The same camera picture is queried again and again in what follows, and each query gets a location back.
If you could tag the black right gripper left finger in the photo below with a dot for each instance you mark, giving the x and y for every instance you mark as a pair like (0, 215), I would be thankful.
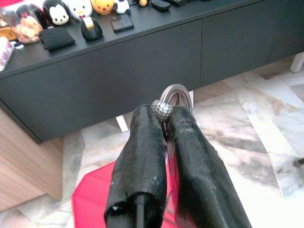
(142, 161)

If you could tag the small black square case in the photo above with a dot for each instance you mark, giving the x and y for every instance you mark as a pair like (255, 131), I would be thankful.
(122, 23)

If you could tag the red fabric item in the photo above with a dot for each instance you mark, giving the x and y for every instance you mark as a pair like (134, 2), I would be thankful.
(92, 197)

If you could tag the black remote control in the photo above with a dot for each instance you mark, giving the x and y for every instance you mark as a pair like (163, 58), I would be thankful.
(177, 2)
(161, 4)

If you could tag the small orange ball toy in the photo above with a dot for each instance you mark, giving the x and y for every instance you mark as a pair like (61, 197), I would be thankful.
(143, 2)

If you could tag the colourful printed packet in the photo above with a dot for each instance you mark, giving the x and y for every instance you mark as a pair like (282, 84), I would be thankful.
(5, 54)

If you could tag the black quilted pouch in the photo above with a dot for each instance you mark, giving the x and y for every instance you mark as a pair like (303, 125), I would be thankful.
(56, 38)

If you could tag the silver dimpled ball charm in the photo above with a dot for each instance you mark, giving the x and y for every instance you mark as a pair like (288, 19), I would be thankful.
(162, 110)

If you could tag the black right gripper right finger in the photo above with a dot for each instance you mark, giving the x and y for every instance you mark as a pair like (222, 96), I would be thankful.
(197, 171)

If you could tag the black sideboard cabinet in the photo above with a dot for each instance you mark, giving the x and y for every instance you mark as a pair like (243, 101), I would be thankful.
(142, 64)

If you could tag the white duck egg toy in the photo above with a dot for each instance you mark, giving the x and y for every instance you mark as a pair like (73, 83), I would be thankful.
(79, 8)

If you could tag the black white mouse egg toy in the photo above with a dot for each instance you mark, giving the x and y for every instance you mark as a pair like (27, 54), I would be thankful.
(56, 13)

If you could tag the yellow bear egg toy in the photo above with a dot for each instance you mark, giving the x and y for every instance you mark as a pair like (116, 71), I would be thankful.
(102, 6)

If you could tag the black white panda toy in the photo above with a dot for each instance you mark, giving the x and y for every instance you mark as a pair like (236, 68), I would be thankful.
(121, 6)

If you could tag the black egg toy white band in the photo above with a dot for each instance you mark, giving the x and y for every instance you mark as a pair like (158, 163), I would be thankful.
(91, 29)

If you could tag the white cabinet leg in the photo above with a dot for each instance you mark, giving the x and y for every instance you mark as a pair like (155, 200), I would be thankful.
(122, 123)
(297, 63)

